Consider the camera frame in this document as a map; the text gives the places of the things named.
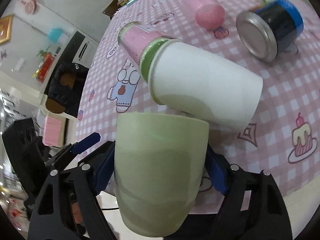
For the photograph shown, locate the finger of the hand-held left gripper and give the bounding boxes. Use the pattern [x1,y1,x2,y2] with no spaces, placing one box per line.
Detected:
[45,132,101,173]

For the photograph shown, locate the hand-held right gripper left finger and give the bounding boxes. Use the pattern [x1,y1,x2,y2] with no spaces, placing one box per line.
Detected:
[28,140,118,240]

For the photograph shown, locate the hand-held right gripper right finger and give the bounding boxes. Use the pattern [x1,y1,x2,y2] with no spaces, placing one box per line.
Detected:
[204,145,293,240]

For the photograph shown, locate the light green cup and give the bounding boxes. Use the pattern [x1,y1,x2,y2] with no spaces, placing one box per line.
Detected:
[114,112,209,237]

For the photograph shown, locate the white cup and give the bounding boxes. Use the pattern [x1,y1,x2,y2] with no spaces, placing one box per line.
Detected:
[149,40,264,133]

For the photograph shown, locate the pink nested cup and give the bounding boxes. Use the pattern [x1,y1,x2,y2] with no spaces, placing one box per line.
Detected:
[117,21,183,83]

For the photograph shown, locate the pink cushion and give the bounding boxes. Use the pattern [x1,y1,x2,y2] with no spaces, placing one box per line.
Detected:
[42,115,67,147]

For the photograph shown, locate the brown wooden chair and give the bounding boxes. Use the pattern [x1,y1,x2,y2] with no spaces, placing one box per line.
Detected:
[46,74,75,114]

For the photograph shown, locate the black jacket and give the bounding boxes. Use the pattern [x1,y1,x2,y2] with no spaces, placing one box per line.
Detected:
[47,62,91,119]

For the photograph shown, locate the red hanging decoration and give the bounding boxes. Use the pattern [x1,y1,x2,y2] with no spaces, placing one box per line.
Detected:
[32,50,56,82]

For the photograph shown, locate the pink checked tablecloth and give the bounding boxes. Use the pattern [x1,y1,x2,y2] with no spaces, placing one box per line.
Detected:
[74,0,320,202]

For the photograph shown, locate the light blue plastic object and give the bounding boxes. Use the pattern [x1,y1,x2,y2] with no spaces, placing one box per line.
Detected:
[47,28,69,43]

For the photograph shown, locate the gold framed picture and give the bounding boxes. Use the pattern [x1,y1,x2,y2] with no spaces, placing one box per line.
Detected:
[0,15,14,44]

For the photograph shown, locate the glass jar with metal lid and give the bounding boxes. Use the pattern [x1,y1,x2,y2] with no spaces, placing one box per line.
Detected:
[236,0,304,63]

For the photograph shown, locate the pink round wall hanger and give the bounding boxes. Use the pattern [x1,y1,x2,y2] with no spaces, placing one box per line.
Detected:
[24,0,41,14]

